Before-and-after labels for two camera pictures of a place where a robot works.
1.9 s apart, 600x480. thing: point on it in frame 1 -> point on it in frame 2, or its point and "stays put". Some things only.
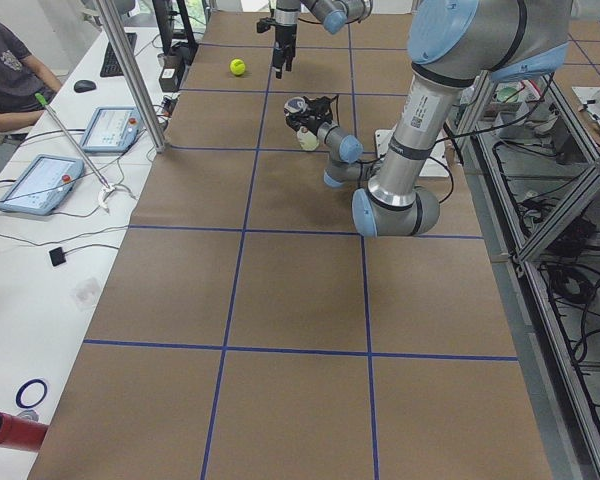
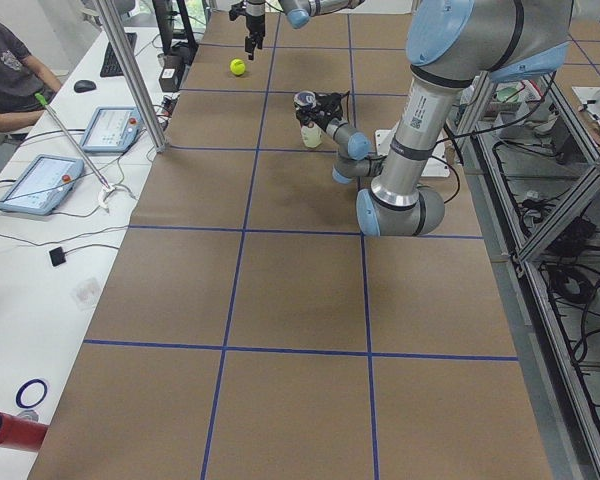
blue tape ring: x=21 y=390 stays put
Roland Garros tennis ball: x=237 y=66 stays put
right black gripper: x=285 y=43 -> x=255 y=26
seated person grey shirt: x=13 y=88 stays put
